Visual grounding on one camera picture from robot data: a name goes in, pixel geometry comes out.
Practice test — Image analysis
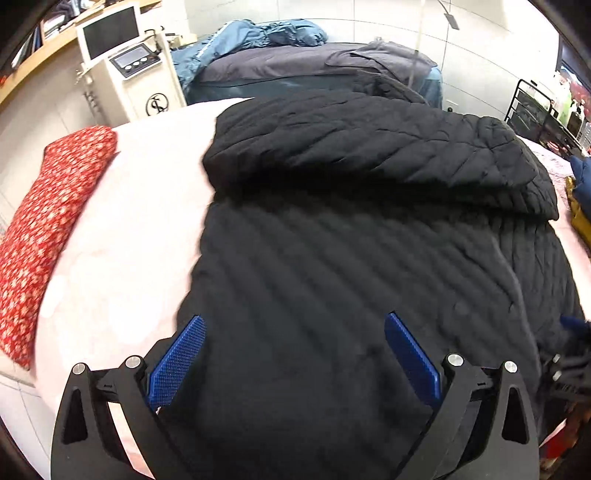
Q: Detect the black quilted jacket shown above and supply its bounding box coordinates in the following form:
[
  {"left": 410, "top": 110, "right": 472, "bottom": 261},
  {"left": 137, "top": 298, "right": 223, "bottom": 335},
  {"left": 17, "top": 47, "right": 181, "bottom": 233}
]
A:
[{"left": 163, "top": 91, "right": 583, "bottom": 479}]

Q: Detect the navy blue garment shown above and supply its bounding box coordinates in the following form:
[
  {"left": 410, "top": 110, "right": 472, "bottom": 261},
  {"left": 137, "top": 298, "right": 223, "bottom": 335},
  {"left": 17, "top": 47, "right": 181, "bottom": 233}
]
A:
[{"left": 569, "top": 156, "right": 591, "bottom": 219}]

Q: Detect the red patterned pillow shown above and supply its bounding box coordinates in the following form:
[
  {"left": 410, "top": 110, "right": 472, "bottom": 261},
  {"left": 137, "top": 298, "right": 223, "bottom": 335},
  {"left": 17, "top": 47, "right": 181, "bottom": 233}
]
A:
[{"left": 1, "top": 126, "right": 117, "bottom": 371}]

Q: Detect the black metal cart rack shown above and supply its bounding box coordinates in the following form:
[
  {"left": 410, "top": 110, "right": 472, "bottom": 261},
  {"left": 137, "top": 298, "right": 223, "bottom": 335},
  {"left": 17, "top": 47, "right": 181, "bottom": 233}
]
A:
[{"left": 504, "top": 79, "right": 584, "bottom": 160}]

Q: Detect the white machine with screen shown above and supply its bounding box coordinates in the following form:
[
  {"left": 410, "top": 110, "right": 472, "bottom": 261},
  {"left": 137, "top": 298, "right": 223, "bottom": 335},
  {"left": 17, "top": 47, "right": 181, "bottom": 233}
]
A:
[{"left": 76, "top": 1, "right": 186, "bottom": 127}]

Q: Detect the blue crumpled blanket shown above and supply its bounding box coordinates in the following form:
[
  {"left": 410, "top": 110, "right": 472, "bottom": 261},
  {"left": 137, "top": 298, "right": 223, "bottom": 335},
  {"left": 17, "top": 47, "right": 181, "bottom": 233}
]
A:
[{"left": 171, "top": 19, "right": 328, "bottom": 94}]

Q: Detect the white bendable lamp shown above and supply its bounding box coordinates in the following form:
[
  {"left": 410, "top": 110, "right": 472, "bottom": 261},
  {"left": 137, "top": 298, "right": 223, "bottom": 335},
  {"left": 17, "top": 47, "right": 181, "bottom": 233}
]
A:
[{"left": 437, "top": 0, "right": 460, "bottom": 30}]

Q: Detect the wooden wall shelf unit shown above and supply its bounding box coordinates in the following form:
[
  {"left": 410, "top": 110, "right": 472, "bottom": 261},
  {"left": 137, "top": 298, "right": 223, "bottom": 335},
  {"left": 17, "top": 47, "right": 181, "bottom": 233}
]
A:
[{"left": 1, "top": 0, "right": 162, "bottom": 107}]

